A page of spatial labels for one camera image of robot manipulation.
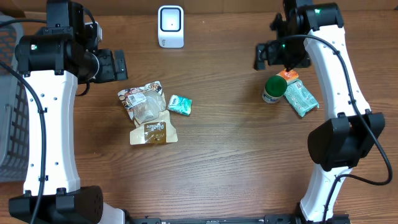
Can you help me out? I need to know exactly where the orange tissue packet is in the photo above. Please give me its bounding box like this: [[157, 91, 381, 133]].
[[277, 69, 299, 85]]

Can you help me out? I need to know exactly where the green lid white jar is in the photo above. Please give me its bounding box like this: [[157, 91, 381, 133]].
[[262, 75, 287, 104]]

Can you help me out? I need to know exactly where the mint green packet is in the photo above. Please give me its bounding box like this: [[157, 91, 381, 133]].
[[284, 80, 320, 117]]

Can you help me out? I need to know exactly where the small teal tissue packet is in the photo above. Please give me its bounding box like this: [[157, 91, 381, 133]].
[[167, 95, 192, 116]]

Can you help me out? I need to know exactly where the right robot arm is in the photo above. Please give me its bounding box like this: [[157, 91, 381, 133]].
[[254, 0, 385, 223]]

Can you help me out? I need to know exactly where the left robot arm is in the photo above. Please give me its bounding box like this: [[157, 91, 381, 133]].
[[9, 1, 129, 223]]

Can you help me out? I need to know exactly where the white barcode scanner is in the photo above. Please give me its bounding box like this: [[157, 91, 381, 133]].
[[158, 5, 184, 49]]

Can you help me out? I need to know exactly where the grey plastic mesh basket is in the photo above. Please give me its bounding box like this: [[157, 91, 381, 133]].
[[1, 23, 29, 182]]

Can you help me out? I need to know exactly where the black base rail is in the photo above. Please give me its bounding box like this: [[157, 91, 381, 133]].
[[124, 213, 351, 224]]

